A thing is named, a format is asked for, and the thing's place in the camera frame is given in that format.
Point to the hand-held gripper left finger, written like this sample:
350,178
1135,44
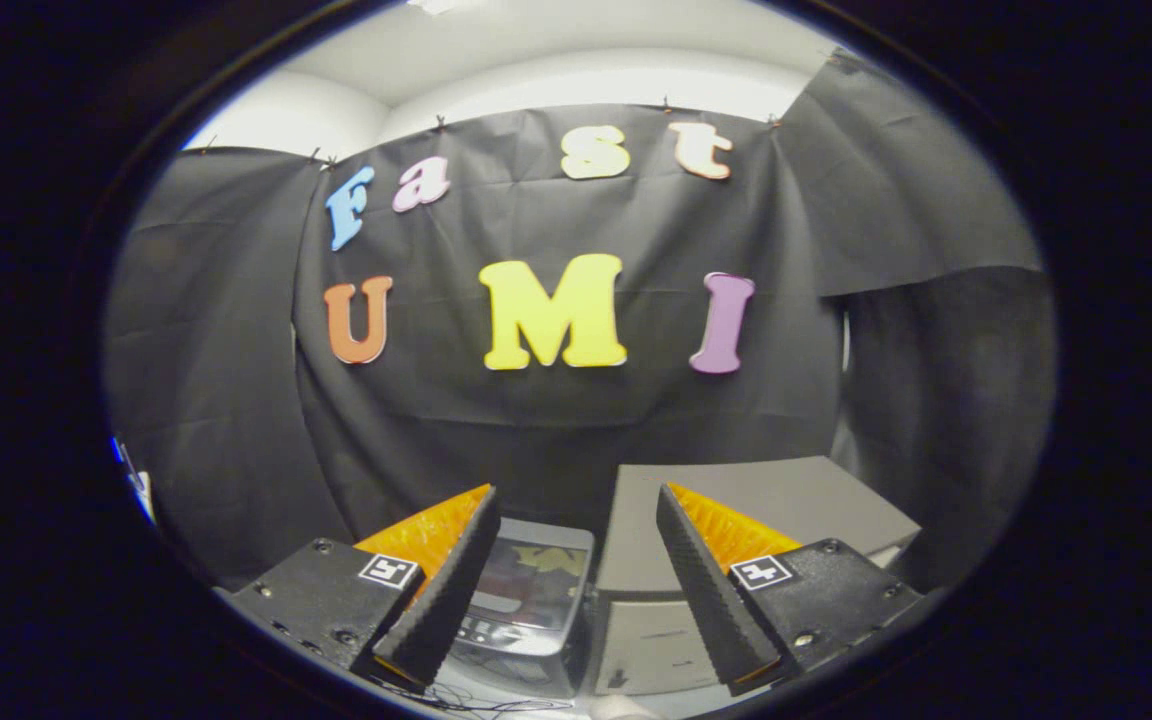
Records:
446,600

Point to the dark washing machine lid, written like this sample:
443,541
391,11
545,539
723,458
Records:
536,575

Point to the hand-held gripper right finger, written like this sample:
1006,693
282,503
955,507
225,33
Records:
711,600

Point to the grey washing machine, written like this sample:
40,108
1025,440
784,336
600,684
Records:
526,655

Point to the beige cabinet with dark top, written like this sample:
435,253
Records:
796,495

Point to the black backdrop cloth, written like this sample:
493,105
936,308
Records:
556,420

